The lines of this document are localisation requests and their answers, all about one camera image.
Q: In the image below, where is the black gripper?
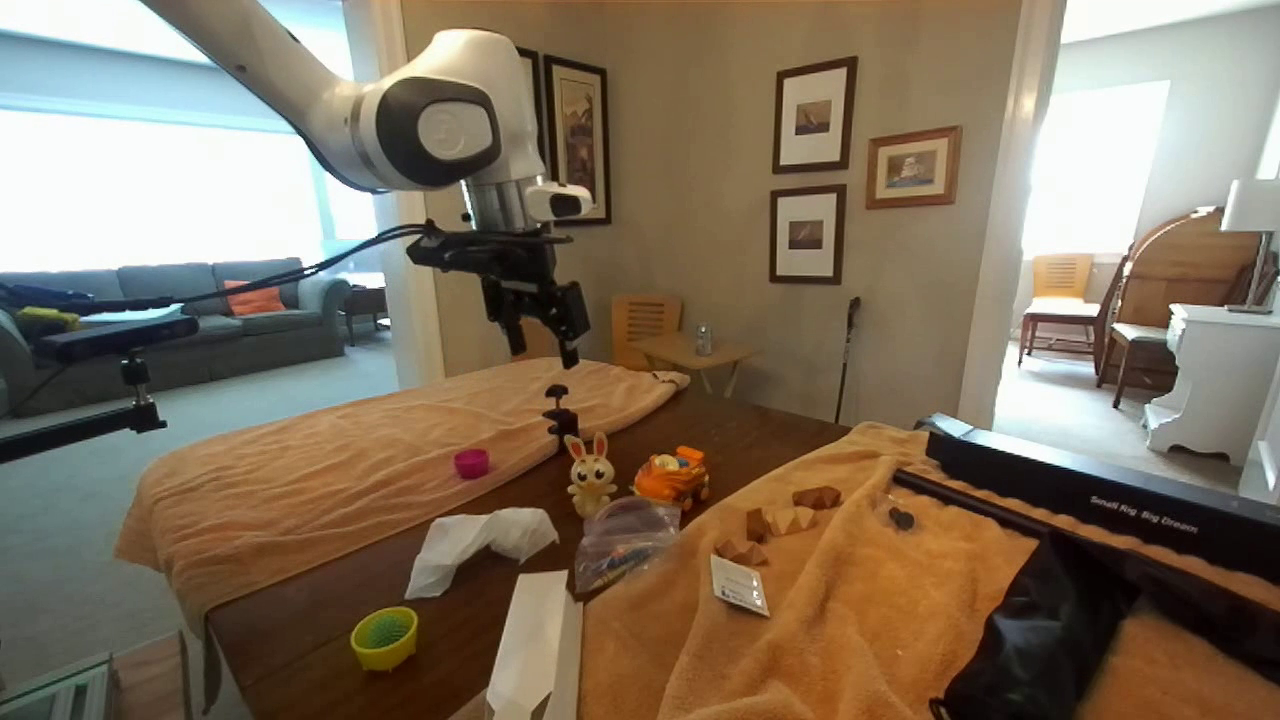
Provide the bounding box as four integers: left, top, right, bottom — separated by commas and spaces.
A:
478, 268, 592, 373

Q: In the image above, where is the green spiky ball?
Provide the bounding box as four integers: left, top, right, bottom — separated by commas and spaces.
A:
358, 607, 417, 647

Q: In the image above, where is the yellow bowl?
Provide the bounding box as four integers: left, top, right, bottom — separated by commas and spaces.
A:
347, 605, 425, 676

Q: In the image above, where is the yellow object on sofa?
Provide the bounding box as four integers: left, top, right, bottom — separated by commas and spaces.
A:
16, 301, 87, 334

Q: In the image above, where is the black table clamp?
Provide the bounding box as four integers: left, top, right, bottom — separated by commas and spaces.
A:
539, 379, 583, 451

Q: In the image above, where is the wooden folding table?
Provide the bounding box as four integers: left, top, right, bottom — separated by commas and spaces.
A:
635, 332, 750, 401

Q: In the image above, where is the cream bunny toy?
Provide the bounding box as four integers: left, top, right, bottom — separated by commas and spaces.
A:
560, 428, 618, 519

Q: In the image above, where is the orange plush cat toy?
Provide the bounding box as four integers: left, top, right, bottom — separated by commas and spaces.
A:
628, 442, 710, 514

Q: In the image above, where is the clear plastic bag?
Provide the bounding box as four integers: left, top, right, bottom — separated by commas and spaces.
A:
567, 497, 682, 598

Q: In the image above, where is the crumpled white tissue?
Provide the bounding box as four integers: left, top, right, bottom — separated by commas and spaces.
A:
398, 503, 562, 605

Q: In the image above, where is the plain orange towel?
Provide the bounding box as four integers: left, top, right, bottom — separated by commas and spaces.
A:
115, 353, 690, 624

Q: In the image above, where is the orange cushion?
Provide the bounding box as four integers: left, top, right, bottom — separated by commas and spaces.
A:
219, 277, 287, 319

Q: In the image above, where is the black walking stick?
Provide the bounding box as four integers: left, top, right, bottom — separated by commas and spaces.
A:
832, 293, 864, 428

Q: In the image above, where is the grey sofa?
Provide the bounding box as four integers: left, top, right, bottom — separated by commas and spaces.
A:
0, 256, 350, 416

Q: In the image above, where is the white paper label card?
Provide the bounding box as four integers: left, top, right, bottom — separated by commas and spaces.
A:
706, 550, 776, 618

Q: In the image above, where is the long white cardboard box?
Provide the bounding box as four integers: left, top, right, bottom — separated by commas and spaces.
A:
484, 566, 588, 720

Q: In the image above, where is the orange towel under clutter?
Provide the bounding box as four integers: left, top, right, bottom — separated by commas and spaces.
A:
574, 420, 1280, 720

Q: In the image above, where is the wooden armchair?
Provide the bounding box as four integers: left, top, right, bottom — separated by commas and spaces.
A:
1014, 252, 1101, 362

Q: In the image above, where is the wooden stand platform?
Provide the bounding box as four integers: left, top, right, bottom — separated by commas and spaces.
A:
111, 630, 186, 720

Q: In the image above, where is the black fabric bag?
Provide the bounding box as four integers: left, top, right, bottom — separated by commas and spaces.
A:
932, 532, 1142, 720

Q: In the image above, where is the long black case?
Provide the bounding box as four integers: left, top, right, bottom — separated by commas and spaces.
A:
917, 412, 1280, 585

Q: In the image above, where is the wooden rocking chair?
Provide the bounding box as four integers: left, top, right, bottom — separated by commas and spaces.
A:
1092, 198, 1262, 412

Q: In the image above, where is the white desk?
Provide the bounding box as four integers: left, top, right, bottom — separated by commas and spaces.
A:
1138, 301, 1280, 471

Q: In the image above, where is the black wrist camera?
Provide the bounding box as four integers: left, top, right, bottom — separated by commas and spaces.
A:
403, 219, 574, 277

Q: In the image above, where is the tall black picture frame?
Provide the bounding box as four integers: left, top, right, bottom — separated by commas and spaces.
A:
539, 50, 614, 226

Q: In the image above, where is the black camera cable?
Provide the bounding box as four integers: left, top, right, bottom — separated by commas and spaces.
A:
145, 219, 433, 319

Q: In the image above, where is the small black picture frame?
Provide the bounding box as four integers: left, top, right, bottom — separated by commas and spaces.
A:
765, 178, 849, 286
767, 50, 861, 177

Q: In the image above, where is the brown wooden picture frame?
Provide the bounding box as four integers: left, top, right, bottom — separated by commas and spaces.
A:
864, 125, 964, 210

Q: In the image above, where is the black stereo camera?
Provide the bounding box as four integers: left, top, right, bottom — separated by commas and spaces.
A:
32, 311, 200, 360

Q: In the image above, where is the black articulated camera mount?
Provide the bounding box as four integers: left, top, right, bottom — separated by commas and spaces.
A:
0, 353, 171, 463

